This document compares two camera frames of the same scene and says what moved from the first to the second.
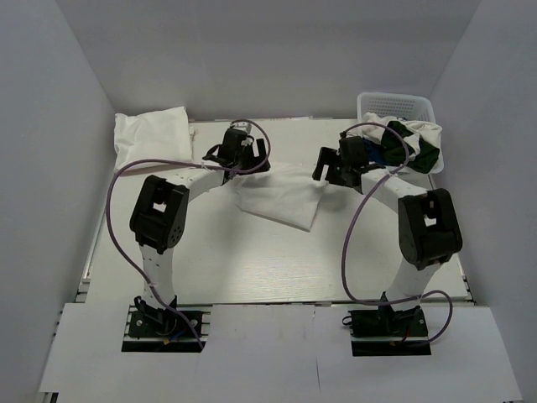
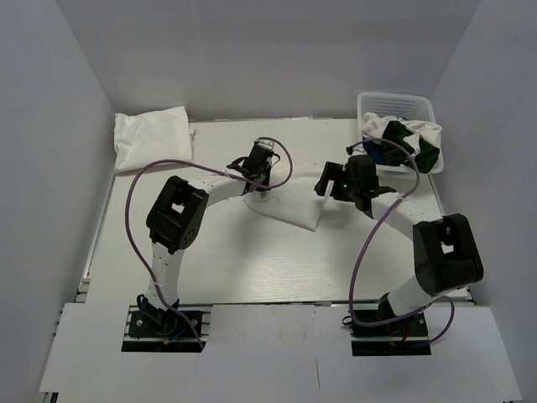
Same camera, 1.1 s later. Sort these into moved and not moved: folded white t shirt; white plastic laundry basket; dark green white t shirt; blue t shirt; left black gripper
Moved: white plastic laundry basket; left black gripper
Not moved: folded white t shirt; dark green white t shirt; blue t shirt
